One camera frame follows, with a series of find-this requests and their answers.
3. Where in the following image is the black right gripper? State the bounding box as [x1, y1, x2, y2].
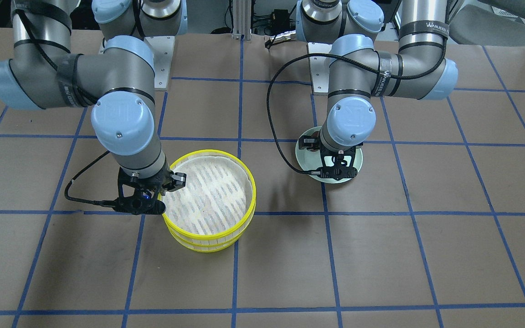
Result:
[117, 168, 187, 215]

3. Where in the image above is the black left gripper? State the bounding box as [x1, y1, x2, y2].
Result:
[300, 134, 359, 183]

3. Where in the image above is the yellow top steamer layer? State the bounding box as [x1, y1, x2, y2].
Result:
[160, 149, 257, 252]

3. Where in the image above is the yellow steamer layer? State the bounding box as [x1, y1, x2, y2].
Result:
[162, 211, 254, 253]
[160, 149, 257, 252]

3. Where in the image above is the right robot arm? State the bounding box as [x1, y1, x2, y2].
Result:
[0, 0, 187, 215]

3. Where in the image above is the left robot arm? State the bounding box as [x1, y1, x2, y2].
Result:
[295, 0, 525, 183]

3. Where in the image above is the white steamer cloth liner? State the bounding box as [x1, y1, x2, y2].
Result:
[163, 156, 252, 235]

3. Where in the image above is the yellow bottom steamer layer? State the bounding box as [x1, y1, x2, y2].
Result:
[162, 211, 254, 253]

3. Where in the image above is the black power adapter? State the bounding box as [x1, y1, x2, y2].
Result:
[269, 9, 290, 35]

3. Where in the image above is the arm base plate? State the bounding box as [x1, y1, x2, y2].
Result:
[308, 43, 332, 96]
[144, 36, 175, 91]

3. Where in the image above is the aluminium frame post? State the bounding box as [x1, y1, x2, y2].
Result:
[231, 0, 252, 42]

